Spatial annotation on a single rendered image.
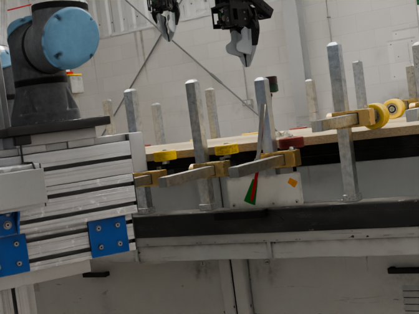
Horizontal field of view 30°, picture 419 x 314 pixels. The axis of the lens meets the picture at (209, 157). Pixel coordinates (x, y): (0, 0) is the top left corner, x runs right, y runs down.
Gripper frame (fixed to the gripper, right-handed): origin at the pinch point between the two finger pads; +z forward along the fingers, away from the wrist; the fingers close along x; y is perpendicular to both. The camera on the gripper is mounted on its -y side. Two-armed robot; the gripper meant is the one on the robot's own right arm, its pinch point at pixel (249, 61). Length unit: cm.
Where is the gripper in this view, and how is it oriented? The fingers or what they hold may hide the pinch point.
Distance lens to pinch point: 191.9
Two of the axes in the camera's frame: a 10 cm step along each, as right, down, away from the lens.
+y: -7.6, 1.2, -6.4
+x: 6.4, -0.4, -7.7
